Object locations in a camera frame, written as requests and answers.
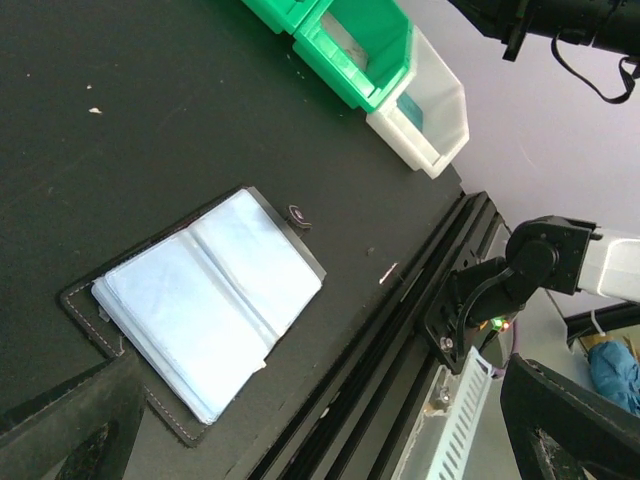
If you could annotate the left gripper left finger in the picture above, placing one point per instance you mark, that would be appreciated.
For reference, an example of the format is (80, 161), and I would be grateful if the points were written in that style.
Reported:
(86, 426)

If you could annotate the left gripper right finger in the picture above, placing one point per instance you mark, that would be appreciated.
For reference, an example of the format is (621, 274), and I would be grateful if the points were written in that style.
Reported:
(559, 430)

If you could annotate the black leather card holder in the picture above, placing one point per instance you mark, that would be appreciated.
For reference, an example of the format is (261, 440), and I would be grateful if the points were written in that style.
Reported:
(202, 304)

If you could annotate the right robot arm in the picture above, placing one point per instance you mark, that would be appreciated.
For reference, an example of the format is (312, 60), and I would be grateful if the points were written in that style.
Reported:
(554, 253)

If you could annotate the white card red marks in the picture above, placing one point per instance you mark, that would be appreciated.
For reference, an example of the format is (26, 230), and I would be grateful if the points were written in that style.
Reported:
(348, 32)

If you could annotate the clear plastic bin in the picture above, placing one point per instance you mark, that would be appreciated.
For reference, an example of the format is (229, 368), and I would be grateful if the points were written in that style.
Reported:
(434, 86)

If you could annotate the green two-compartment bin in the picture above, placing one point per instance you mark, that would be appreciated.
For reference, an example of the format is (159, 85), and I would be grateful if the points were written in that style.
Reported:
(388, 30)

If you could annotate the blue cloth outside enclosure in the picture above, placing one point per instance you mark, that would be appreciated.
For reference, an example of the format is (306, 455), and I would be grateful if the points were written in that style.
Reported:
(615, 373)

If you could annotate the white slotted cable duct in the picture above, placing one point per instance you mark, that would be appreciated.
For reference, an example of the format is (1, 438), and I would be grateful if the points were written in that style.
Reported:
(453, 449)

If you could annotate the black aluminium rail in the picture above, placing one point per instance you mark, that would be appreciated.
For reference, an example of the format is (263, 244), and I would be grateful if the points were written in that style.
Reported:
(353, 424)

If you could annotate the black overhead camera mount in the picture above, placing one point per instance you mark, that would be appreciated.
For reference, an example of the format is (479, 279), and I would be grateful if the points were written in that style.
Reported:
(608, 25)

